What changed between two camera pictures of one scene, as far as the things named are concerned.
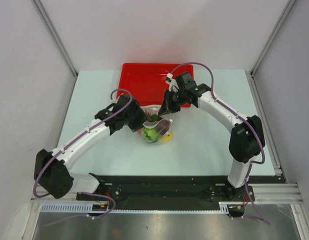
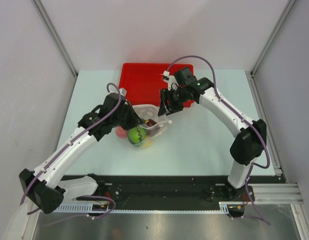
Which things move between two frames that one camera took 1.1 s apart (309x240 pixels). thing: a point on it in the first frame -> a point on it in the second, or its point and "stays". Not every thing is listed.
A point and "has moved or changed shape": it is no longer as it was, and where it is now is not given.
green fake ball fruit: x=150 y=135 -> x=137 y=135
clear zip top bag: x=158 y=129 has moved or changed shape
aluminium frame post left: x=55 y=37 stays
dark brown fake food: x=163 y=126 -> x=151 y=122
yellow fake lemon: x=168 y=138 -> x=148 y=144
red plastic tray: x=147 y=82 stays
